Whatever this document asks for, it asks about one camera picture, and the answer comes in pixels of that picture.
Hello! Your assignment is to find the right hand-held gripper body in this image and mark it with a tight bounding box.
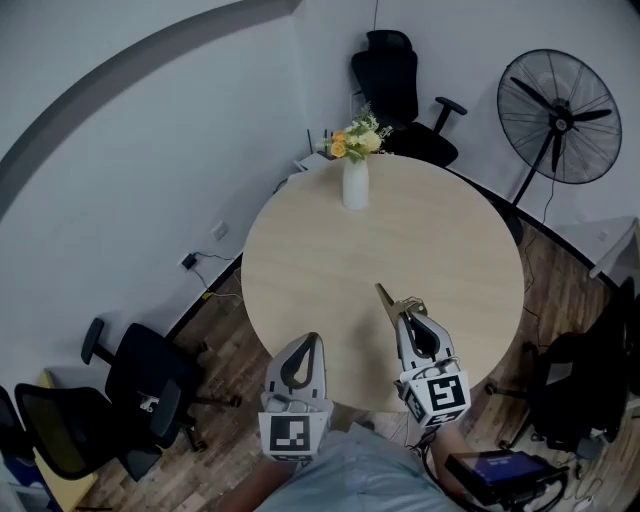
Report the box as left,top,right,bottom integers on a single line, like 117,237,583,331
393,353,472,429

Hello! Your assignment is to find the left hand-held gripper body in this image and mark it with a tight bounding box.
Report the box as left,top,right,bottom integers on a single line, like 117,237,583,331
257,387,335,464

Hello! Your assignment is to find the person's left forearm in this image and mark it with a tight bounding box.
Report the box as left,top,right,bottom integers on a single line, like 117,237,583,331
238,455,304,512

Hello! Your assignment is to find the person's right forearm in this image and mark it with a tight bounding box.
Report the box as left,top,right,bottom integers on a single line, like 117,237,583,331
428,423,479,501

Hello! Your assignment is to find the person's light blue shirt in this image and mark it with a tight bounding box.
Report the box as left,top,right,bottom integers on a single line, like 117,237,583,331
253,423,469,512

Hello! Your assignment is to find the black tablet screen device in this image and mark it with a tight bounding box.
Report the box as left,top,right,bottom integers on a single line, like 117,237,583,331
443,448,572,507

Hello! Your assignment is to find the black office chair with armrests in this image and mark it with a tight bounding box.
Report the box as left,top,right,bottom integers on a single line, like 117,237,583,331
80,316,244,454

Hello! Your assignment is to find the black padded office chair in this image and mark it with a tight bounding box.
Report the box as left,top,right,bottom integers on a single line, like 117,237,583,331
483,276,640,454

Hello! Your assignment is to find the white vase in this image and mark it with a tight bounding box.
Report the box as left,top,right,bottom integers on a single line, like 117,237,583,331
341,156,371,212

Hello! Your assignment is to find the white router with antennas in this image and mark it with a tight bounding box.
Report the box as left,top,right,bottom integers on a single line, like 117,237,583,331
292,127,337,174

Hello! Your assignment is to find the yellow and white flower bouquet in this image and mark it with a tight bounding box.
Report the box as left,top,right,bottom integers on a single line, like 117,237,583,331
316,101,395,165

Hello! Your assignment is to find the black mesh office chair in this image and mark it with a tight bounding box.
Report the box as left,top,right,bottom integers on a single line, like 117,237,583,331
13,381,167,484

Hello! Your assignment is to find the yellow side table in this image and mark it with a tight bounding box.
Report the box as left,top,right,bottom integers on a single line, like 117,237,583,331
31,368,100,512

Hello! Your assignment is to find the black standing fan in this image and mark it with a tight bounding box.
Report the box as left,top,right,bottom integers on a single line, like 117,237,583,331
495,47,624,247

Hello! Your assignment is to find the black high-back office chair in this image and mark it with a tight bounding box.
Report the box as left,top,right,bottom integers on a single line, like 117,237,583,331
349,29,469,170

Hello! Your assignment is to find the black adapter cable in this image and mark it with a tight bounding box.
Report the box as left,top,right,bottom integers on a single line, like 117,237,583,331
191,251,243,302

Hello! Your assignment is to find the black fan cable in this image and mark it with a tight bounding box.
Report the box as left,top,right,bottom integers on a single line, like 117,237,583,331
541,178,557,227

